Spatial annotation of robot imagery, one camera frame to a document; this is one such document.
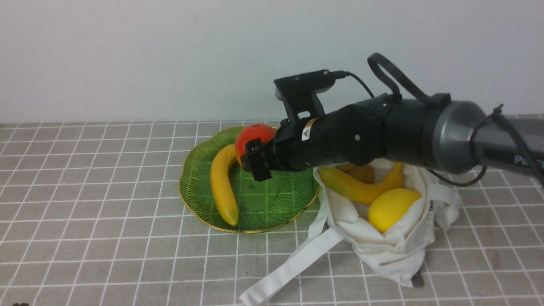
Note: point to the brown kiwi fruit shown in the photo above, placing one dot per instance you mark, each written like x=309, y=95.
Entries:
x=363, y=174

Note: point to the red apple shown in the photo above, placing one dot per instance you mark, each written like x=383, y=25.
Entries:
x=262, y=131

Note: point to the yellow lemon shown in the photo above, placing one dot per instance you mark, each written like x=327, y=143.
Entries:
x=390, y=207

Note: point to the grey checked tablecloth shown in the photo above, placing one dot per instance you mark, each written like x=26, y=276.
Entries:
x=90, y=215

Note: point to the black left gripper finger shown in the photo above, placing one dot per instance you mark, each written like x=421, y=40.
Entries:
x=255, y=164

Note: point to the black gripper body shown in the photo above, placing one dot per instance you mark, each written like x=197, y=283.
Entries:
x=353, y=134

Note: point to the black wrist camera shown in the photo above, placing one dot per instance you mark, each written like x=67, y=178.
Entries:
x=299, y=94

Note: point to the white cloth bag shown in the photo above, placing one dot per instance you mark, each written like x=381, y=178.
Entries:
x=396, y=255

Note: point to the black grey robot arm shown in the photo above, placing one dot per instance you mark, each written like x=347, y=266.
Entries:
x=438, y=134

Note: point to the green glass plate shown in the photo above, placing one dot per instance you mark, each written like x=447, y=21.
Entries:
x=263, y=206

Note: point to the yellow-green banana in bag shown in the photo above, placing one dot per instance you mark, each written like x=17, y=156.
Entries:
x=357, y=191

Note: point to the yellow banana on plate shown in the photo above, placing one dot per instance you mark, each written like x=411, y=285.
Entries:
x=220, y=185

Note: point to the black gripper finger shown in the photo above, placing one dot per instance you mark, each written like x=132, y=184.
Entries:
x=253, y=145

